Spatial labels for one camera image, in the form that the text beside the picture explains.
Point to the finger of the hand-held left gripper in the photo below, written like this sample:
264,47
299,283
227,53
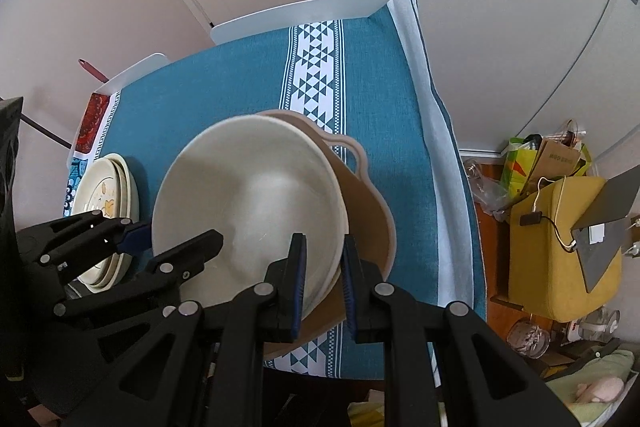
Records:
190,252
135,239

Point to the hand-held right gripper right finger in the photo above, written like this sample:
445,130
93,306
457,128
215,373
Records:
350,282

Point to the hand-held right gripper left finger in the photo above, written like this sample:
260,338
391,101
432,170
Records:
299,277

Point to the large white plate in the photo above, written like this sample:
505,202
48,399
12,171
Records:
125,187

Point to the beige plastic basin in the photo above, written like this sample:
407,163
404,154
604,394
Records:
365,227

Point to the small cream plate with print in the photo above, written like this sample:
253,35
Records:
95,192

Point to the plain cream bowl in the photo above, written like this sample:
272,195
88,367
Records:
250,207

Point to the large cream plate yellow print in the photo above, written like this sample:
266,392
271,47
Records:
134,194

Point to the clear plastic bag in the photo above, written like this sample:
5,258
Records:
482,187

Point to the blue patterned tablecloth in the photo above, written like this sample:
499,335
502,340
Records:
225,82

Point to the glass jar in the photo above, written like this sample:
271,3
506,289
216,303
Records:
527,339

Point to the yellow upholstered stool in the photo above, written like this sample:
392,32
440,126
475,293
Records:
540,257

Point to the black power adapter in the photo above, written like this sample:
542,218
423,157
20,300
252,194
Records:
531,219

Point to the green yellow shopping bag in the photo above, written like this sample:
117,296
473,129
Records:
517,167

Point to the brown paper bag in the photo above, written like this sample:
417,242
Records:
555,162

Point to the small white appliance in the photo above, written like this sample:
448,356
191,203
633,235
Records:
590,327

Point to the grey laptop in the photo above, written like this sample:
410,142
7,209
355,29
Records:
600,257

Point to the pink plush toy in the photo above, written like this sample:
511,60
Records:
600,389

